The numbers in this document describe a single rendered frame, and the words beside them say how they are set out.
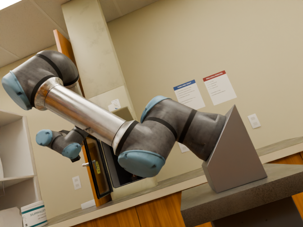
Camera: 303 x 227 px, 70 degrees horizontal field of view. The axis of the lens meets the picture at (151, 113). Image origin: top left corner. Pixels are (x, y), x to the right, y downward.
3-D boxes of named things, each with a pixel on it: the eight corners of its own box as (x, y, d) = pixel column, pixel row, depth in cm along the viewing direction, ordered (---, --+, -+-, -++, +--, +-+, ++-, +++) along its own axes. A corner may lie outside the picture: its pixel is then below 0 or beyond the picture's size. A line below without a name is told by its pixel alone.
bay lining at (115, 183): (124, 183, 173) (112, 142, 182) (153, 174, 171) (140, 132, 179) (113, 188, 150) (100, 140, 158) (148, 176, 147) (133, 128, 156)
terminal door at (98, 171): (111, 192, 148) (96, 138, 158) (98, 199, 118) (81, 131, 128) (110, 193, 148) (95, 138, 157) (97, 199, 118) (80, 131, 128)
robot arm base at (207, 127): (230, 111, 60) (196, 97, 62) (208, 161, 58) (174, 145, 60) (221, 121, 74) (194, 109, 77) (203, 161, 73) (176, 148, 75)
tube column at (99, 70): (98, 106, 191) (75, 21, 214) (132, 94, 188) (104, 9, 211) (85, 99, 167) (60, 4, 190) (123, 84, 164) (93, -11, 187)
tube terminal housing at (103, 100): (123, 194, 172) (98, 106, 191) (161, 182, 169) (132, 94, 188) (112, 200, 148) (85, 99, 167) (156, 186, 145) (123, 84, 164)
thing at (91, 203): (91, 205, 172) (89, 200, 173) (107, 200, 168) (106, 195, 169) (81, 209, 161) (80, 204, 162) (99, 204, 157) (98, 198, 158)
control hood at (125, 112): (94, 136, 160) (91, 123, 162) (135, 121, 156) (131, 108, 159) (87, 134, 148) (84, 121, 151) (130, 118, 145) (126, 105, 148)
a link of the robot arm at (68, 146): (85, 136, 98) (66, 126, 100) (68, 155, 91) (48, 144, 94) (88, 144, 104) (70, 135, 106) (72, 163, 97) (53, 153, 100)
